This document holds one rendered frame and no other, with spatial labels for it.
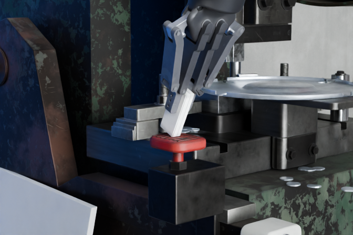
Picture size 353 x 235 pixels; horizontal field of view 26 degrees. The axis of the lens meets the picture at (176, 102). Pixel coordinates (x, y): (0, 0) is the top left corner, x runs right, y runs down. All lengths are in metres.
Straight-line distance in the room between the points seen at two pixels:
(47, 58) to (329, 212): 0.60
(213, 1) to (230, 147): 0.37
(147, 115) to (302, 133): 0.27
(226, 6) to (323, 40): 2.59
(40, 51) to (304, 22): 2.08
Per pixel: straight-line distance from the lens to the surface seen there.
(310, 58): 3.47
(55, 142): 1.47
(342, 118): 1.49
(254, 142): 1.30
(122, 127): 1.30
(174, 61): 0.98
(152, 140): 1.06
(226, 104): 1.38
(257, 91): 1.31
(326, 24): 3.55
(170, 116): 1.06
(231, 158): 1.26
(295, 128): 1.32
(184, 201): 1.05
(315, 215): 1.31
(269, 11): 1.35
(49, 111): 1.47
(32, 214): 1.49
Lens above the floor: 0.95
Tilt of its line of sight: 8 degrees down
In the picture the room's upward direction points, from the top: straight up
